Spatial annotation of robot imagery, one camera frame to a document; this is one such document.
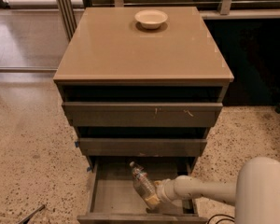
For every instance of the clear plastic water bottle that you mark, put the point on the clear plastic water bottle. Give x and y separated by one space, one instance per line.
141 183

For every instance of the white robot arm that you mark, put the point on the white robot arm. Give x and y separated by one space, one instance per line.
255 194

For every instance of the tan drawer cabinet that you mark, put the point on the tan drawer cabinet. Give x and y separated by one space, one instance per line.
112 58

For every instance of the white bowl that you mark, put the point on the white bowl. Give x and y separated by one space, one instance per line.
151 18

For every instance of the grey top drawer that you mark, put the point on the grey top drawer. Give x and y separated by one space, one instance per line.
115 114

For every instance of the grey open bottom drawer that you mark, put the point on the grey open bottom drawer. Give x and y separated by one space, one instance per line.
113 199

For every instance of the grey middle drawer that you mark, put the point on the grey middle drawer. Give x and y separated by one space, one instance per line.
142 147

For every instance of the metal rod on floor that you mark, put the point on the metal rod on floor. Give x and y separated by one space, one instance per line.
26 219

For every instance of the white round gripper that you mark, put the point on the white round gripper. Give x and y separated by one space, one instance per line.
163 190

